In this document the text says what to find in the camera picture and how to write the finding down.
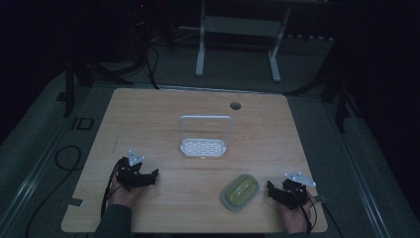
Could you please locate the person's right hand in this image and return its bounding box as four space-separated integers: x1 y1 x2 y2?
279 192 319 235

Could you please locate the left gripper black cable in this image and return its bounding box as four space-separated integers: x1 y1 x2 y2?
100 160 122 220

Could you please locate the white metal table frame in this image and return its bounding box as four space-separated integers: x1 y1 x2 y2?
194 0 292 84

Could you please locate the yellow-green soap bar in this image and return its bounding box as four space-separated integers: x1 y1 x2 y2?
225 176 258 205

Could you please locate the black tripod stand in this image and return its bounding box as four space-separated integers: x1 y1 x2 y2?
63 53 134 119
318 70 356 135

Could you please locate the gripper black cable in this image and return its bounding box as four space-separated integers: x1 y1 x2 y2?
100 160 122 220
302 189 345 238

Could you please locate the white soap rack with handle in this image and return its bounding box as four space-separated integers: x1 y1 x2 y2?
178 114 234 160

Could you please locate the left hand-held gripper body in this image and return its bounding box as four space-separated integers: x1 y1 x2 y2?
115 149 154 192

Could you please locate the black hanging cable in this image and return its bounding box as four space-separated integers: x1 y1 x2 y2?
144 45 161 90

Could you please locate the black floor cable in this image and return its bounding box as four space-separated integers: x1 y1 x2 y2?
24 144 84 238

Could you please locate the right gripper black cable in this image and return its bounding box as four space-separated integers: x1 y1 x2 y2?
302 189 345 238

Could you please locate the person's left hand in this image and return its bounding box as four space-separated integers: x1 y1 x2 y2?
108 178 147 210

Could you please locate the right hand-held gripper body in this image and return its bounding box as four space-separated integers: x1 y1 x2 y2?
278 171 317 211

